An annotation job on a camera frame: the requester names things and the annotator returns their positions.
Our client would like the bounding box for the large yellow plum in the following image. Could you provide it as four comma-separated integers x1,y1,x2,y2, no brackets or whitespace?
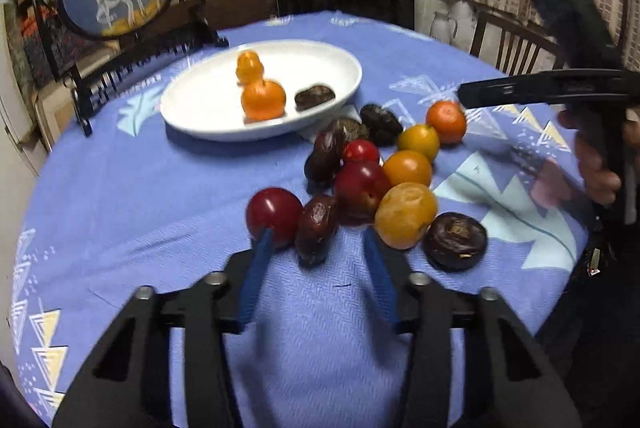
375,182,438,250

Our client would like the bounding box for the small orange kumquat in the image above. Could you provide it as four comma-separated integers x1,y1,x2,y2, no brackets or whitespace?
236,50,265,85

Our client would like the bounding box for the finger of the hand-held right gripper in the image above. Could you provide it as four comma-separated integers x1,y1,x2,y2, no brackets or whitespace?
457,69,571,110

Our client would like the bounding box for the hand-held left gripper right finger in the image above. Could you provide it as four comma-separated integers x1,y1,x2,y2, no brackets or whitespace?
362,231,583,428

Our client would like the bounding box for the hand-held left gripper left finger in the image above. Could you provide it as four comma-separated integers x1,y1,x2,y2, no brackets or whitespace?
52,228,276,428

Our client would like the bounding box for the leaning wooden frame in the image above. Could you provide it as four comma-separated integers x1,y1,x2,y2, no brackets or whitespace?
32,91,76,149

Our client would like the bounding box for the wooden chair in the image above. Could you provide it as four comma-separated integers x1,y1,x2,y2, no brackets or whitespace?
470,8,568,76

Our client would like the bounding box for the white oval plate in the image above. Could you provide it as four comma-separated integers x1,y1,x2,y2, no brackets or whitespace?
160,39,363,143

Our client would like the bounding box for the blue printed tablecloth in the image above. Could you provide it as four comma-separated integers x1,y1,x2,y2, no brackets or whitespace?
10,11,601,428

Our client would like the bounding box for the dark round water chestnut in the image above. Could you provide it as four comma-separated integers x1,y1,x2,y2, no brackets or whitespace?
423,211,488,271
294,85,336,111

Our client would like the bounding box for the brown cardboard box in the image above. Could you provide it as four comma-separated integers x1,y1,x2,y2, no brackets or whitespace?
200,0,277,29

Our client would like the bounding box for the orange tangerine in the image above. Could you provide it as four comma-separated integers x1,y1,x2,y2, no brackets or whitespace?
425,100,468,145
241,79,287,120

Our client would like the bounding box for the dark red plum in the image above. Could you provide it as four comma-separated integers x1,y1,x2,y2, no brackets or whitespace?
332,161,392,221

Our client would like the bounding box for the small red cherry tomato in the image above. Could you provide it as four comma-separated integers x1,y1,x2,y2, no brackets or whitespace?
342,139,381,164

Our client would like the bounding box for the orange yellow plum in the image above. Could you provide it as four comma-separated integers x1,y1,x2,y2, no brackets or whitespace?
382,149,433,189

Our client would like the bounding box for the person's right hand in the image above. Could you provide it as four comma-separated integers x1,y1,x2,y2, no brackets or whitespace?
557,108,622,206

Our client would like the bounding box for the white jug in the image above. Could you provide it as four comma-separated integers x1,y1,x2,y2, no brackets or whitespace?
430,11,458,43

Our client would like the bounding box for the bright red plum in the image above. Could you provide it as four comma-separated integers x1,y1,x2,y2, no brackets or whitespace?
245,187,304,249

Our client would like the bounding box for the dark brown date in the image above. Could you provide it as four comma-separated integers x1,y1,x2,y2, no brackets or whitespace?
360,103,404,146
327,117,370,144
305,128,345,183
295,195,341,266

